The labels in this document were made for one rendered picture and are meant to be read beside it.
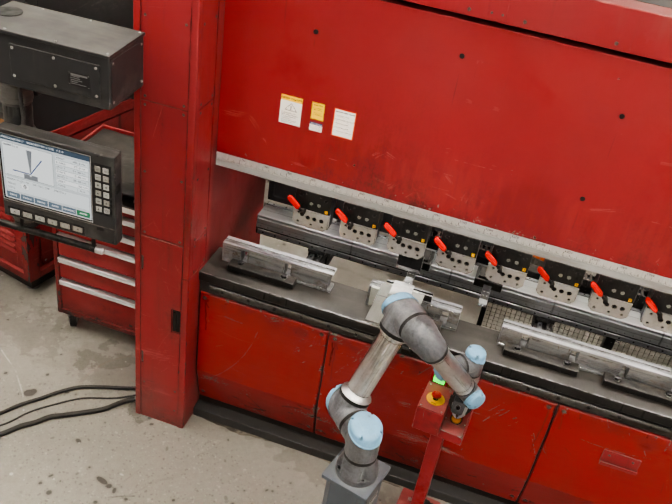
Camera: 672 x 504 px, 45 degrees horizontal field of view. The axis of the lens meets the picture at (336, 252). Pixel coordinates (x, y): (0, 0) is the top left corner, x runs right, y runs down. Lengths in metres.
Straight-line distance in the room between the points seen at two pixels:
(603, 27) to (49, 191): 1.94
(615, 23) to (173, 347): 2.23
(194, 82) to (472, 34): 0.98
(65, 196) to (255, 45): 0.87
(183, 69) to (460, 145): 1.02
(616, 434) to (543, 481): 0.42
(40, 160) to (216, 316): 1.09
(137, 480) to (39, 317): 1.24
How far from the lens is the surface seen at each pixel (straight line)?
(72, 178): 2.99
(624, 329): 3.65
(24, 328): 4.64
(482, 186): 3.06
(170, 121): 3.12
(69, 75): 2.83
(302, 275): 3.49
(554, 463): 3.66
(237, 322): 3.61
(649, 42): 2.81
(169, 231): 3.36
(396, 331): 2.67
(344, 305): 3.44
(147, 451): 3.97
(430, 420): 3.24
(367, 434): 2.76
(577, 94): 2.88
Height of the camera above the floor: 3.00
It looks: 34 degrees down
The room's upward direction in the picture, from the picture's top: 9 degrees clockwise
